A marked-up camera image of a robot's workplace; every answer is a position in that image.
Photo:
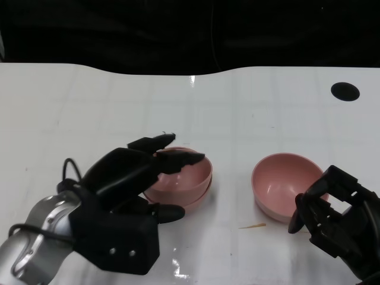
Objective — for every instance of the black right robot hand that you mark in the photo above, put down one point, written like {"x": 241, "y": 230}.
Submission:
{"x": 356, "y": 231}

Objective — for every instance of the grey object at edge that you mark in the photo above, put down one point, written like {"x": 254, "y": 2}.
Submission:
{"x": 2, "y": 44}

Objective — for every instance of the black backdrop cloth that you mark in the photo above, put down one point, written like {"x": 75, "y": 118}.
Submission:
{"x": 118, "y": 29}

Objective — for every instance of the black round table grommet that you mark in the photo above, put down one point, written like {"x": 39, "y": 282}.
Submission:
{"x": 345, "y": 91}

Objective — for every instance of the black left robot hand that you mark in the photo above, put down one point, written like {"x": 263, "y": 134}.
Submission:
{"x": 118, "y": 172}

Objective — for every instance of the pink plastic bowl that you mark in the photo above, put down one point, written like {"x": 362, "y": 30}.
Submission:
{"x": 276, "y": 178}
{"x": 184, "y": 184}
{"x": 193, "y": 206}

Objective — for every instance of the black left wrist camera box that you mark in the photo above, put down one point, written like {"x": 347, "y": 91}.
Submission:
{"x": 118, "y": 237}

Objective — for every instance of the orange sliver on table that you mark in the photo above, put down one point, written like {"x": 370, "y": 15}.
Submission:
{"x": 255, "y": 226}

